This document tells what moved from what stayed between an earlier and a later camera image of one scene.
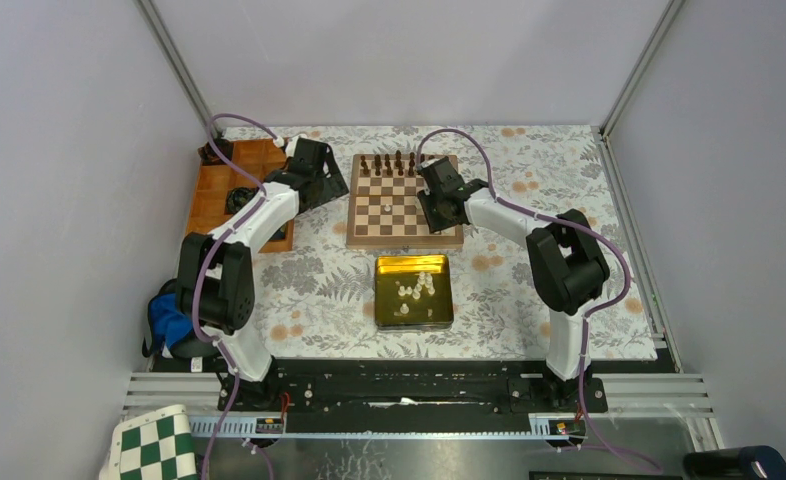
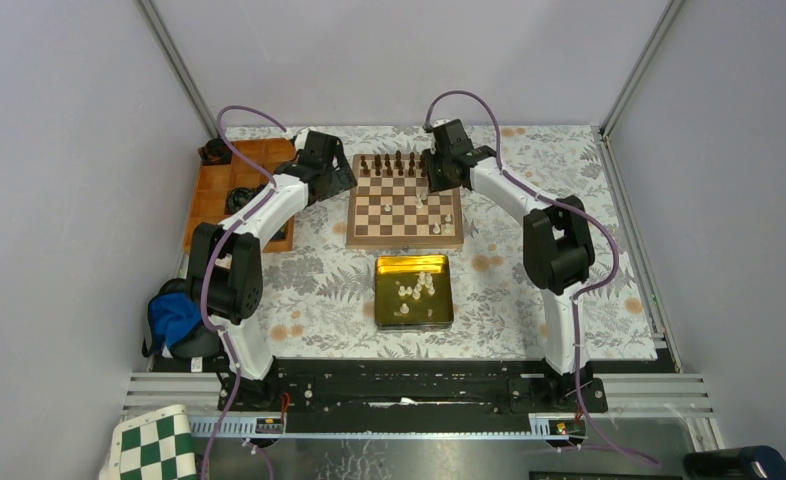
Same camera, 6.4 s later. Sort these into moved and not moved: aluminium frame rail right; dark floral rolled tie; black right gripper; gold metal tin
Moved: black right gripper
Not moved: gold metal tin; aluminium frame rail right; dark floral rolled tie
